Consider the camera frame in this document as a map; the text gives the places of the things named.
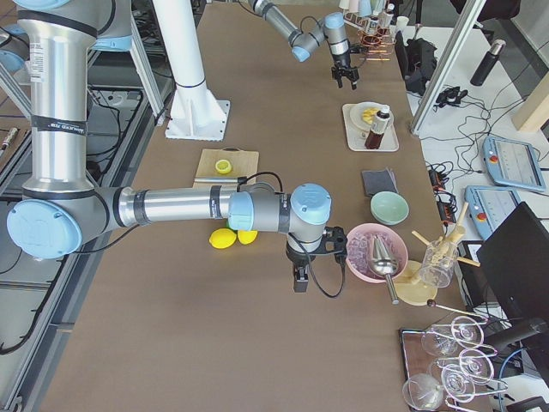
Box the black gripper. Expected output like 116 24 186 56
330 42 368 90
286 227 347 293

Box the white round plate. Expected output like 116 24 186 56
349 101 383 131

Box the yellow twisted donut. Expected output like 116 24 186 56
361 107 379 125

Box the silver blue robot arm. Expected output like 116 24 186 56
248 0 359 90
7 1 357 299

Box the white rectangular tray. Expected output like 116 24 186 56
342 104 399 152

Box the brown sauce bottle on tray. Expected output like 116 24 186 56
365 106 390 149

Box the wine glass rack tray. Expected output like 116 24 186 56
398 329 492 411

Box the Suntory dark bottle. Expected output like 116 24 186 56
365 12 379 37

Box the white cup rack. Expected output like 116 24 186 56
343 10 367 30

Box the pink bowl with ice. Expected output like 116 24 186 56
347 223 408 283

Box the yellow lemon right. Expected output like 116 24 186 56
237 230 258 245

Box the yellow lemon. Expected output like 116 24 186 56
208 227 237 249
237 230 258 245

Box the black bag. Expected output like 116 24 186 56
395 31 437 96

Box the pink cup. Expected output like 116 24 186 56
347 0 359 13

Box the light blue cup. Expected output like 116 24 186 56
357 0 372 18

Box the metal ice scoop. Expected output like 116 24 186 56
368 235 400 305

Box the dark bottle in rack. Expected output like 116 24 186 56
379 3 395 33

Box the yellow lemon left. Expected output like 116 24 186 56
208 227 237 249

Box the dark grey folded cloth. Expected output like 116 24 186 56
361 168 398 197

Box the wooden mug tree stand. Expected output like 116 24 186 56
395 202 480 306

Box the mint green bowl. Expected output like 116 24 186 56
370 191 409 226

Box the wooden cutting board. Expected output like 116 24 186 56
193 148 259 188

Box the black water bottle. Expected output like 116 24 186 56
469 39 506 87

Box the halved lemon piece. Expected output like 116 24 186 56
214 159 232 175

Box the wine glass bottom left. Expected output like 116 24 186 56
402 373 444 411

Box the wine glass top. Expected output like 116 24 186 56
421 315 484 356

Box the upper blue teach pendant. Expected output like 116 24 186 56
483 136 546 192

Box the blue teach pendant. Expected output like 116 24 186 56
483 136 546 192
465 185 521 240

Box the lower blue teach pendant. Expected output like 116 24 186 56
465 185 521 240

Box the wine glass lower right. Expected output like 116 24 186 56
441 365 475 403

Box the wine glass middle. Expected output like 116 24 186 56
430 348 494 386

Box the black monitor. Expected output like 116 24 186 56
478 202 548 379

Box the copper wire bottle rack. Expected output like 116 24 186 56
357 28 395 62

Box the black handled knife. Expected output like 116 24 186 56
194 176 247 185

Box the aluminium frame post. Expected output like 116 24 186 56
410 0 486 135

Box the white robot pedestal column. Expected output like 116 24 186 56
154 0 230 142

